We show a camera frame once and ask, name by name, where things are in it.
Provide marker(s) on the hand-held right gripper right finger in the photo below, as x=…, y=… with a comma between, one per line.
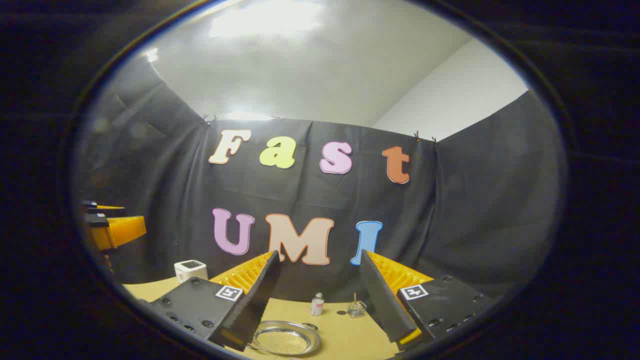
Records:
x=382, y=300

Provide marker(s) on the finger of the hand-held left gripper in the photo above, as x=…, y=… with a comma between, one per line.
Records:
x=122, y=231
x=102, y=207

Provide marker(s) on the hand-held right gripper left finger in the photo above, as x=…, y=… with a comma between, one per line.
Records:
x=257, y=300

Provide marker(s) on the clear utensil holder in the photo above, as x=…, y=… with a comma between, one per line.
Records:
x=356, y=311

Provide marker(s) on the pile of yellow soybeans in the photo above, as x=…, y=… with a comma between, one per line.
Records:
x=285, y=342

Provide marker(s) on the clear bottle with pink label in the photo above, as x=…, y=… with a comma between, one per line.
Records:
x=317, y=306

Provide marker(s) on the white toaster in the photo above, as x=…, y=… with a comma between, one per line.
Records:
x=192, y=272

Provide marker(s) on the black backdrop cloth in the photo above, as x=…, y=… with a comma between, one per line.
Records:
x=450, y=210

